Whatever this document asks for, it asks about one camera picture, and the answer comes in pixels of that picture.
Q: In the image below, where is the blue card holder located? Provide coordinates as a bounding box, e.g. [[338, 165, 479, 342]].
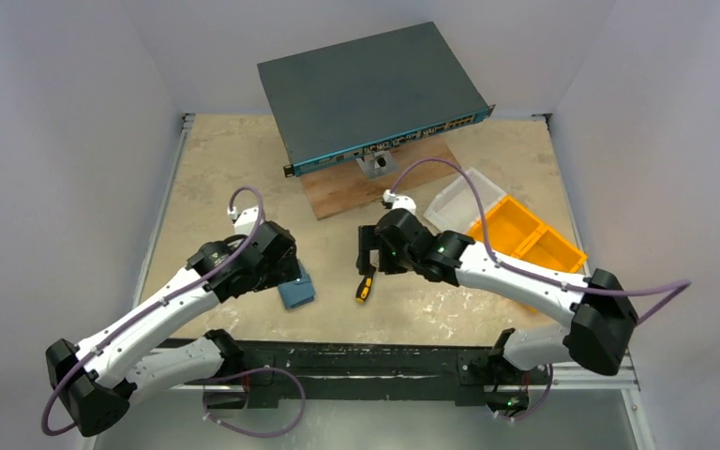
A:
[[277, 262, 316, 309]]

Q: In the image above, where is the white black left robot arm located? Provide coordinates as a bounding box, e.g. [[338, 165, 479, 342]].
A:
[[40, 207, 301, 437]]

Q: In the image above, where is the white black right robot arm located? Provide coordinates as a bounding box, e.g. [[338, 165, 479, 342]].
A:
[[356, 192, 638, 382]]

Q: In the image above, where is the clear plastic bin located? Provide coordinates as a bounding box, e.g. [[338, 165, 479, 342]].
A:
[[424, 168, 507, 233]]

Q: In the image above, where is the orange plastic divided bin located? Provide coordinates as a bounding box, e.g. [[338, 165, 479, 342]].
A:
[[485, 195, 587, 273]]

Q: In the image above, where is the yellow black handled screwdriver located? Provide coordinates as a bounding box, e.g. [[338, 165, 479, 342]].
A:
[[355, 264, 377, 304]]

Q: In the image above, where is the small grey metal bracket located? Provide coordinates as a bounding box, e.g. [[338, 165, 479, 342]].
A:
[[357, 150, 398, 180]]

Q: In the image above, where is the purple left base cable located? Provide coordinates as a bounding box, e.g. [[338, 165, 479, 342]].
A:
[[202, 366, 308, 439]]

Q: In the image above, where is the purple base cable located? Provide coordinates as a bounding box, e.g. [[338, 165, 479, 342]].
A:
[[491, 363, 555, 424], [202, 366, 308, 439]]

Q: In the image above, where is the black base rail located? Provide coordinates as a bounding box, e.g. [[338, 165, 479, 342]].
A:
[[176, 337, 554, 412]]

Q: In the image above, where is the grey network switch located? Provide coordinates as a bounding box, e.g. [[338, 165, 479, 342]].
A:
[[257, 22, 494, 177]]

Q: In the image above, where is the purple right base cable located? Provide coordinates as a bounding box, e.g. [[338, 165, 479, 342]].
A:
[[491, 363, 555, 424]]

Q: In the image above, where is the aluminium frame rail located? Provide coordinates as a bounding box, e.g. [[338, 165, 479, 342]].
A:
[[552, 351, 639, 390]]

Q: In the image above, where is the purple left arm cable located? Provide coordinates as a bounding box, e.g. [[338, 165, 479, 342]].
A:
[[40, 186, 267, 437]]

